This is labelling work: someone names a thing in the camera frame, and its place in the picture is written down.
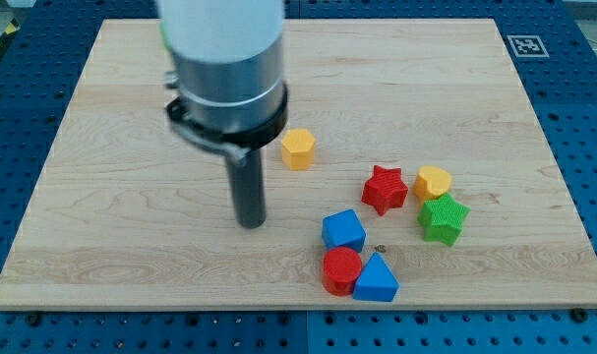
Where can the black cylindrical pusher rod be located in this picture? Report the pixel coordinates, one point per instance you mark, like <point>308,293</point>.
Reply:
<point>246,182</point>

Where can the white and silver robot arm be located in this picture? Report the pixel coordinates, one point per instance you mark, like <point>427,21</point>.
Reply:
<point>232,99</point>

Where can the blue cube block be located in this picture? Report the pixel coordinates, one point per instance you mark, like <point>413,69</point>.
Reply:
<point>344,229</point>

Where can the red cylinder block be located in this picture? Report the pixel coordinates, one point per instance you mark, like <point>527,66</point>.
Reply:
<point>341,268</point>

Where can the white fiducial marker tag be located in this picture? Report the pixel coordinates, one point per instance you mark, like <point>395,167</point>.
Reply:
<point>527,46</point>

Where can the blue triangle block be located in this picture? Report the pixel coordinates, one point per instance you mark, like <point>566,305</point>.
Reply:
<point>376,281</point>

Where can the yellow hexagon block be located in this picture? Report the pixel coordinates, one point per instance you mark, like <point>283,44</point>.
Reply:
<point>298,149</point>

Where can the red star block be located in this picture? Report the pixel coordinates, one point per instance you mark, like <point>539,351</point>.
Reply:
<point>384,190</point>

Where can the green star block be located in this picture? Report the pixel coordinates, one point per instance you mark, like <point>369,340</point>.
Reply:
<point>442,219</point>

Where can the yellow heart block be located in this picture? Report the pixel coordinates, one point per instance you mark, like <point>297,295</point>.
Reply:
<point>431,183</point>

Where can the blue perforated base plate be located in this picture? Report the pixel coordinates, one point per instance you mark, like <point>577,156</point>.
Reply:
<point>41,66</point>

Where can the wooden board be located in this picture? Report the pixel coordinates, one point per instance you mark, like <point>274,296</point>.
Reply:
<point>127,217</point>

